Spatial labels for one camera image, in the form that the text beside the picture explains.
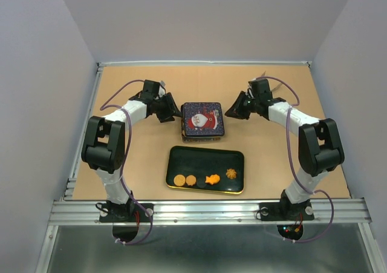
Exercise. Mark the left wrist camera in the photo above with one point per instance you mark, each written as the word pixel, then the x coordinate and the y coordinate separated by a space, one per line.
pixel 162 90

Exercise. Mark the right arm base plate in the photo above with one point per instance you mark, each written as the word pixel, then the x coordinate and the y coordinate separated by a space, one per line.
pixel 277 212

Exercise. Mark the flower swirl cookie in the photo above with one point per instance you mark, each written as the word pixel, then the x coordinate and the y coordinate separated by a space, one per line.
pixel 231 173

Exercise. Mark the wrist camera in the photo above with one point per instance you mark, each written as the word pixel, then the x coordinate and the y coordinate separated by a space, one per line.
pixel 162 90
pixel 252 88

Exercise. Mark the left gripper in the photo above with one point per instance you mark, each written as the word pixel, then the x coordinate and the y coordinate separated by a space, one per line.
pixel 171 105

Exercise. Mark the gold tin lid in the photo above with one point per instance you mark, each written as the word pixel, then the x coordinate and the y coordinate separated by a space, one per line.
pixel 202 120

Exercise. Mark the metal tongs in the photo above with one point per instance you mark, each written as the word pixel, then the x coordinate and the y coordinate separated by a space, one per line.
pixel 273 88

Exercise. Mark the orange fish cookie lower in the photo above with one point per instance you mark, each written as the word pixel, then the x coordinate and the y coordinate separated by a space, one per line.
pixel 213 179

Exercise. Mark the round waffle cookie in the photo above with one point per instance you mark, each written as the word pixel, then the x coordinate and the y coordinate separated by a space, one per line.
pixel 179 180

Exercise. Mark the black serving tray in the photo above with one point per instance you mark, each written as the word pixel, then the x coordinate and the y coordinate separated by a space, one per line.
pixel 202 162

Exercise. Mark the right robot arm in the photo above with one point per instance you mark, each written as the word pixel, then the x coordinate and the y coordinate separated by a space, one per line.
pixel 320 148

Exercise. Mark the aluminium front rail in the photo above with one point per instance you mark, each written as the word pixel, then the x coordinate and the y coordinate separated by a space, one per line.
pixel 200 212

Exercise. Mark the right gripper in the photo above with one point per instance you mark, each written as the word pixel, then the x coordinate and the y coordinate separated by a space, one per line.
pixel 236 110

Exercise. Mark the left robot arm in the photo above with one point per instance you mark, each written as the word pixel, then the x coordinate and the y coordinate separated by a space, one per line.
pixel 107 140

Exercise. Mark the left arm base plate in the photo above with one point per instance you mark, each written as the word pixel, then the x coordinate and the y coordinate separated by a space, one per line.
pixel 123 213

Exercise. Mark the square cookie tin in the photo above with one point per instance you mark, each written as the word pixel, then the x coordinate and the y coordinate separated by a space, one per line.
pixel 200 139

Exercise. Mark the small brown cookie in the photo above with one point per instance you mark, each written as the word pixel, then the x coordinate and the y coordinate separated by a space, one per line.
pixel 191 180

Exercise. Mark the black sandwich cookie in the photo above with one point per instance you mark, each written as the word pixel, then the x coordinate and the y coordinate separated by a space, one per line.
pixel 201 183

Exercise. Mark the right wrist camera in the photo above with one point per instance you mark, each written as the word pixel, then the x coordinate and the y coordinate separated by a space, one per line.
pixel 252 88

